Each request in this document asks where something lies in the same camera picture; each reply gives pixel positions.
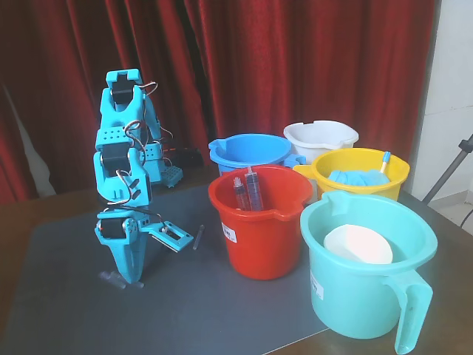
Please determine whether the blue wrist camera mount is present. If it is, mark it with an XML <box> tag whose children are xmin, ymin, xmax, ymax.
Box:
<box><xmin>147</xmin><ymin>220</ymin><xmax>194</xmax><ymax>254</ymax></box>

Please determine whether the blue plastic mug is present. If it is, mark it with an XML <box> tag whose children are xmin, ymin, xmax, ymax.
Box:
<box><xmin>208</xmin><ymin>132</ymin><xmax>307</xmax><ymax>177</ymax></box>

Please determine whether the small clear syringe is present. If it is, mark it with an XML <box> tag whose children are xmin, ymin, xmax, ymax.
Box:
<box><xmin>232</xmin><ymin>176</ymin><xmax>248</xmax><ymax>211</ymax></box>

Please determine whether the white plastic mug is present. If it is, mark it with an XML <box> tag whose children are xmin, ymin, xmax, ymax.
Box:
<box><xmin>283</xmin><ymin>120</ymin><xmax>359</xmax><ymax>160</ymax></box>

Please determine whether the teal plastic mug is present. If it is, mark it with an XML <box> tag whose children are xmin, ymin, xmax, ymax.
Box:
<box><xmin>299</xmin><ymin>190</ymin><xmax>439</xmax><ymax>355</ymax></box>

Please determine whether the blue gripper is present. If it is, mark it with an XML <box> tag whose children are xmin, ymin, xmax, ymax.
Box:
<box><xmin>94</xmin><ymin>209</ymin><xmax>151</xmax><ymax>286</ymax></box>

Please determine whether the red curtain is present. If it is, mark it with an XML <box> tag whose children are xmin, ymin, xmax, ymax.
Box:
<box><xmin>0</xmin><ymin>0</ymin><xmax>443</xmax><ymax>204</ymax></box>

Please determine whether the red plastic mug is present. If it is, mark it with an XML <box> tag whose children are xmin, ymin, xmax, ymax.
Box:
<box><xmin>208</xmin><ymin>164</ymin><xmax>314</xmax><ymax>281</ymax></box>

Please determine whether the white cup face mask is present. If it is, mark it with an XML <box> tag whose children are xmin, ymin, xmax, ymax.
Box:
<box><xmin>323</xmin><ymin>224</ymin><xmax>393</xmax><ymax>265</ymax></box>

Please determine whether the black power adapter box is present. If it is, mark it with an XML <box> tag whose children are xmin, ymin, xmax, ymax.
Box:
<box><xmin>171</xmin><ymin>147</ymin><xmax>203</xmax><ymax>167</ymax></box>

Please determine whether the black tripod leg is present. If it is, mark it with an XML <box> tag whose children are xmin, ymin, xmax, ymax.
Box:
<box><xmin>423</xmin><ymin>135</ymin><xmax>473</xmax><ymax>204</ymax></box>

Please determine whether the large clear syringe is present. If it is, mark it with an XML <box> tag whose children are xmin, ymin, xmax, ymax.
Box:
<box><xmin>244</xmin><ymin>166</ymin><xmax>264</xmax><ymax>212</ymax></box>

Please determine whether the grey table mat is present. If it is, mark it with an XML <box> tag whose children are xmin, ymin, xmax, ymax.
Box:
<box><xmin>5</xmin><ymin>183</ymin><xmax>333</xmax><ymax>355</ymax></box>

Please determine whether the yellow plastic mug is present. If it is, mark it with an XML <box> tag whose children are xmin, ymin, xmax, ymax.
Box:
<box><xmin>293</xmin><ymin>147</ymin><xmax>410</xmax><ymax>203</ymax></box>

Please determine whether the blue crumpled cloth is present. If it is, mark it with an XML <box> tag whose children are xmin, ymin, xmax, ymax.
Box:
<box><xmin>327</xmin><ymin>169</ymin><xmax>392</xmax><ymax>186</ymax></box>

